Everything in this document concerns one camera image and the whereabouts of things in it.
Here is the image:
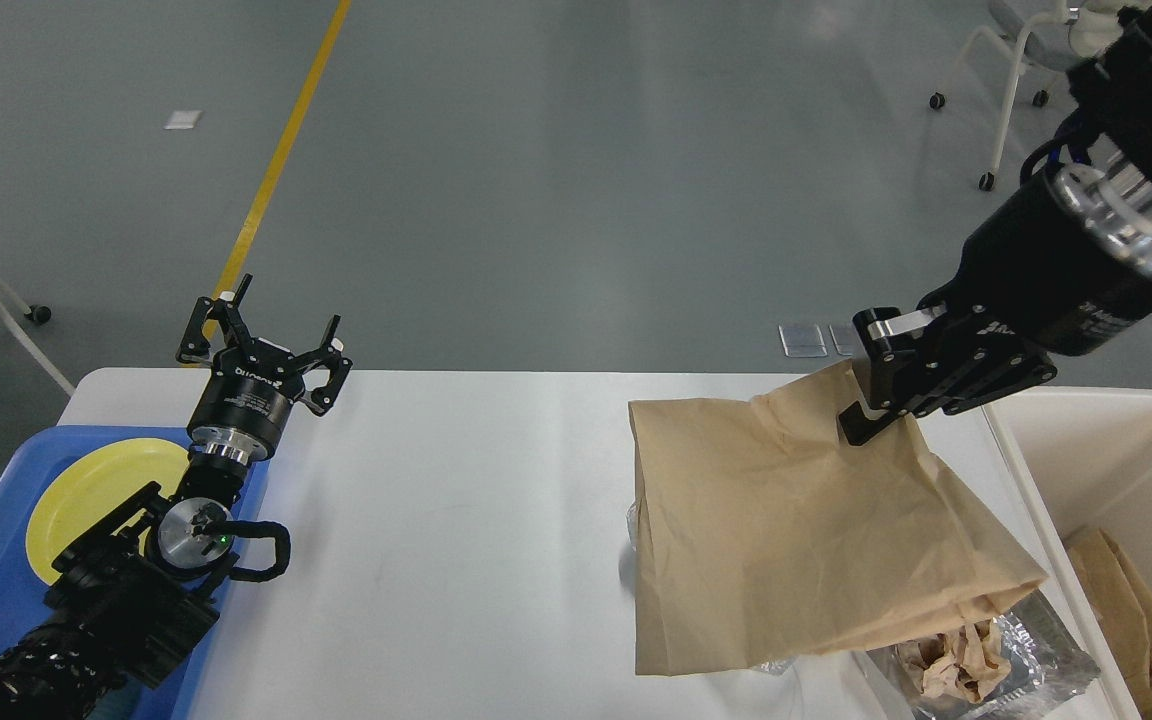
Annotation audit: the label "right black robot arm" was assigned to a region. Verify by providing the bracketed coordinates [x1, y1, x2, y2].
[838, 5, 1152, 446]

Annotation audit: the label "brown paper in bin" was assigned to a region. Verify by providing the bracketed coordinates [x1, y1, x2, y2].
[1064, 526, 1152, 717]

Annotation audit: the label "brown paper bag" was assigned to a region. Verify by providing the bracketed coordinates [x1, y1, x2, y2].
[628, 363, 1047, 676]

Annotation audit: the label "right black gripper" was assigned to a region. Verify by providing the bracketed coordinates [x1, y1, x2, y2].
[838, 165, 1152, 446]

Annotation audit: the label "white plastic bin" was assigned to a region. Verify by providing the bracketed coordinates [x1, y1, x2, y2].
[982, 388, 1152, 720]

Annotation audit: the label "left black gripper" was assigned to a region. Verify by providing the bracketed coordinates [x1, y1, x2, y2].
[175, 274, 353, 462]

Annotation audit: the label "white rolling chair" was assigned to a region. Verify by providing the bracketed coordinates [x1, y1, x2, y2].
[929, 1, 1149, 192]

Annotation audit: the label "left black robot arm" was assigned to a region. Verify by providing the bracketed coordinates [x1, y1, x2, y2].
[0, 275, 353, 719]

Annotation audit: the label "large foil ball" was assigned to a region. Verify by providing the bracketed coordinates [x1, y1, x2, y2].
[626, 502, 641, 552]

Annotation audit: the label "yellow plate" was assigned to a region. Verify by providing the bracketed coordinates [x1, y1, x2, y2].
[26, 438, 188, 585]

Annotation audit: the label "grey floor outlet plates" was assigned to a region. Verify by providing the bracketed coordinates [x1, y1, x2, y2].
[778, 323, 861, 359]

